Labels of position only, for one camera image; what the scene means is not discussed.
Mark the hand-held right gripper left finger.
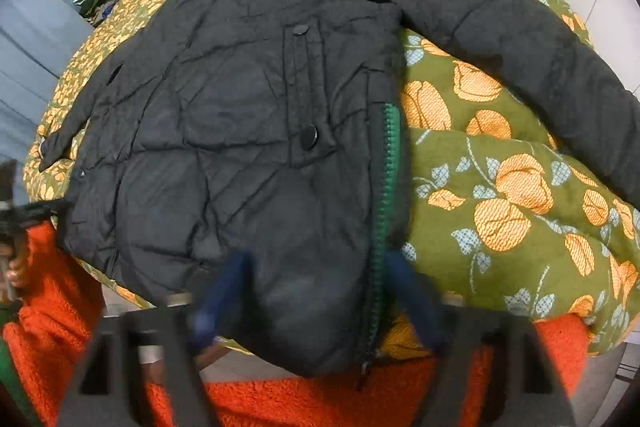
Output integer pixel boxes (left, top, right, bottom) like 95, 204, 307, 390
59, 251, 254, 427

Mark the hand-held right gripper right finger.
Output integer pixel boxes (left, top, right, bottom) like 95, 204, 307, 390
385, 251, 578, 427

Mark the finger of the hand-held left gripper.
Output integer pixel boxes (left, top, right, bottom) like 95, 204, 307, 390
14, 199, 74, 228

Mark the black puffer jacket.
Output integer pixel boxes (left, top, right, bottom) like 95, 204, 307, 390
39, 0, 640, 378

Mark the person's left hand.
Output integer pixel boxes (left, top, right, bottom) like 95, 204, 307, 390
0, 241, 30, 292

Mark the green floral blanket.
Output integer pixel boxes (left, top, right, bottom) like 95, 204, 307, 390
22, 0, 640, 358

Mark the orange fleece garment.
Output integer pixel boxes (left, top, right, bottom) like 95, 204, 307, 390
140, 312, 591, 427

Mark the blue curtain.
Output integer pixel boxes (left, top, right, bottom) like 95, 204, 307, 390
0, 0, 108, 208

